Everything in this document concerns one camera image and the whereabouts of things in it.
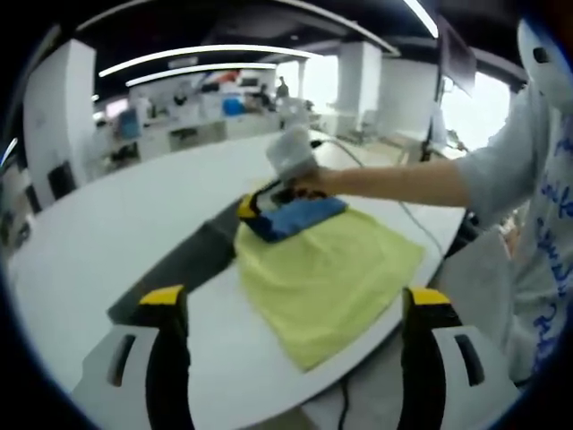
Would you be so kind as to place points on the operator in white shirt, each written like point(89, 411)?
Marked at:
point(537, 201)

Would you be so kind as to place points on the white office desk row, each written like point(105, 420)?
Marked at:
point(154, 139)

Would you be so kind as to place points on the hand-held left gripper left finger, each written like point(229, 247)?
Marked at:
point(168, 358)

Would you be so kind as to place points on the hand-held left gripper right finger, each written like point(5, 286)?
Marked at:
point(421, 358)

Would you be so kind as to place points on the person's right hand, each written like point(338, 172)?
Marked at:
point(322, 183)

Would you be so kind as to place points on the blue crate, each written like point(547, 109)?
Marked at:
point(233, 108)

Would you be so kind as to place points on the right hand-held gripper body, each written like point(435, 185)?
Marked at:
point(291, 152)

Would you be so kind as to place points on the yellow blue grey garment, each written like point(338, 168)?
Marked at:
point(322, 277)

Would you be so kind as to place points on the black chair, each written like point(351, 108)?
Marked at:
point(60, 179)

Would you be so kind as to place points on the grey curved ceiling rail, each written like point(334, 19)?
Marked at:
point(233, 9)

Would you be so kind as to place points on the white worn device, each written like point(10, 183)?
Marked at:
point(544, 58)

